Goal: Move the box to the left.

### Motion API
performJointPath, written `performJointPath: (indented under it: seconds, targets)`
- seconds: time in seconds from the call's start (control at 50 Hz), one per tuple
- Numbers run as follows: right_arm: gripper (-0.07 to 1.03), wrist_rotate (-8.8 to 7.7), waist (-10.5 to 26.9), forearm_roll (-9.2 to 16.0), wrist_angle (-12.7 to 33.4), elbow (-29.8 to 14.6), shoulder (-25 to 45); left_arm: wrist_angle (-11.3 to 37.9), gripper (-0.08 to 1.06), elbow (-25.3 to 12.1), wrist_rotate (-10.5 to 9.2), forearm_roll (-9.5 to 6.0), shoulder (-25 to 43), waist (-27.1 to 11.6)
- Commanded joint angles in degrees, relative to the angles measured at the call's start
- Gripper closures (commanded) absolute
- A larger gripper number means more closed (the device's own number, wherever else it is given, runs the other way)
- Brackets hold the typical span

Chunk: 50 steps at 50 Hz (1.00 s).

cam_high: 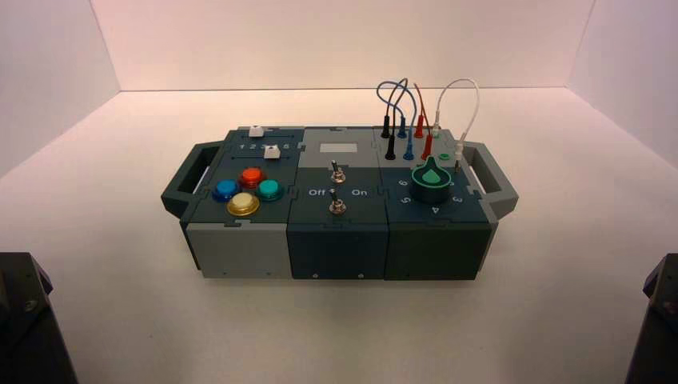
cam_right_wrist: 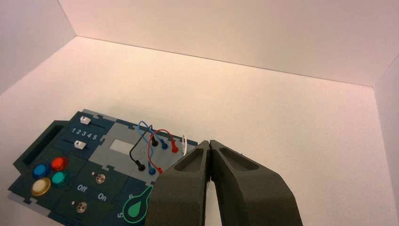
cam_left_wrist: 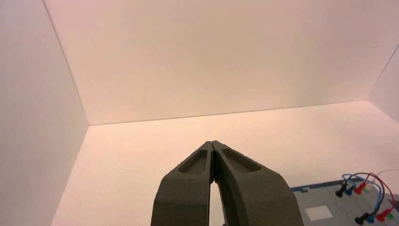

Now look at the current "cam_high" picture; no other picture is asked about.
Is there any blue push button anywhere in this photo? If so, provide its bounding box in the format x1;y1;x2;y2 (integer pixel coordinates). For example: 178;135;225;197
211;178;242;203

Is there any red push button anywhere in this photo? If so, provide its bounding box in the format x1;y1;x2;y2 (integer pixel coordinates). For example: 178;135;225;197
238;167;268;190

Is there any red plug jumper cable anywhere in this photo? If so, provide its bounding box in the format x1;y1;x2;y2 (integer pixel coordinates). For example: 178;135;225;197
413;82;434;161

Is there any black plug jumper cable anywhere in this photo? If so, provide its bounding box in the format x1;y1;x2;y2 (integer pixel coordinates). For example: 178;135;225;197
377;79;410;161

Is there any green rotary knob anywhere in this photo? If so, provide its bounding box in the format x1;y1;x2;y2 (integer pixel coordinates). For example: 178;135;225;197
410;155;453;206

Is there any grey and teal task box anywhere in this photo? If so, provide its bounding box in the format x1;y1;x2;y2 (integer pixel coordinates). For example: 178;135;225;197
161;126;520;282

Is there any white plug jumper cable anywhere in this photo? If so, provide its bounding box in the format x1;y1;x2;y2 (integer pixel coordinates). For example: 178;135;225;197
433;78;481;160

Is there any yellow push button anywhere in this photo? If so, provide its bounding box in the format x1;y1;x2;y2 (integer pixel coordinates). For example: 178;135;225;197
226;192;261;218

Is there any teal push button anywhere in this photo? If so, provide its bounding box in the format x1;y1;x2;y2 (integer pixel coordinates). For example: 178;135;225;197
255;178;285;202

